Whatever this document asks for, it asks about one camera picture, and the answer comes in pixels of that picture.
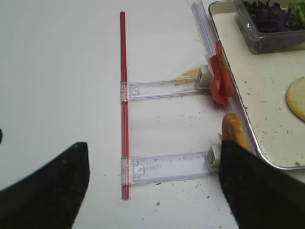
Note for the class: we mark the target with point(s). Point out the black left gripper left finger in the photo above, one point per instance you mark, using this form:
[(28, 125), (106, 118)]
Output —
[(49, 198)]

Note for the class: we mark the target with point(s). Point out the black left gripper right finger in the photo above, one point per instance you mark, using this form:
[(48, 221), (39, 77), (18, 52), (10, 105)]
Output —
[(259, 195)]

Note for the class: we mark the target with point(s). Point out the tomato slices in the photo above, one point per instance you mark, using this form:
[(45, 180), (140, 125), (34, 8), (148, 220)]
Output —
[(222, 84)]

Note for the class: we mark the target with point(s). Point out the green lettuce in container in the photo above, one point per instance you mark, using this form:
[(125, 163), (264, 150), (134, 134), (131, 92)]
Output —
[(297, 8)]

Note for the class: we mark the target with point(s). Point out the white pusher block bun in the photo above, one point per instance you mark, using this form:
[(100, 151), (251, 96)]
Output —
[(214, 155)]

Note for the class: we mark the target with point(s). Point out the bun half standing left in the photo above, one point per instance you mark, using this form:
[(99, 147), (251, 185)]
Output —
[(232, 129)]

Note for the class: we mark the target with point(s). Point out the red strip left side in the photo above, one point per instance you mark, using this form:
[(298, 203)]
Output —
[(124, 79)]

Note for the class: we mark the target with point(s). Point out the bun base on tray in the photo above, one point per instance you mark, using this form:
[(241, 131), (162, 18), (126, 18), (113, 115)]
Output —
[(295, 97)]

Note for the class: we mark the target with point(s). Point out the metal tray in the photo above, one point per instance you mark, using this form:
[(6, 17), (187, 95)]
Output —
[(262, 81)]

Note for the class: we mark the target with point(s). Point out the clear salad container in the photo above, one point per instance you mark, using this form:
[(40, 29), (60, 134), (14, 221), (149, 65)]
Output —
[(271, 42)]

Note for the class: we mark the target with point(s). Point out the clear long divider left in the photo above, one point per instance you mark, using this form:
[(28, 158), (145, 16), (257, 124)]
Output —
[(209, 37)]

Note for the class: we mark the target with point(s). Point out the purple cabbage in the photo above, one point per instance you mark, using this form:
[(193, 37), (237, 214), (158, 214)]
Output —
[(269, 18)]

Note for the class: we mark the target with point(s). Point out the clear rail holder lower left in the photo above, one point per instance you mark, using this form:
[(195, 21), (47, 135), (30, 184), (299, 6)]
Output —
[(156, 169)]

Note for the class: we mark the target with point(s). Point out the clear rail holder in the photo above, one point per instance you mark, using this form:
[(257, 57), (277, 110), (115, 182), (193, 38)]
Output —
[(133, 91), (156, 169)]

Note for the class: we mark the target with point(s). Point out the clear rail holder upper left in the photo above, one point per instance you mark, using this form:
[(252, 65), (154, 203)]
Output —
[(133, 91)]

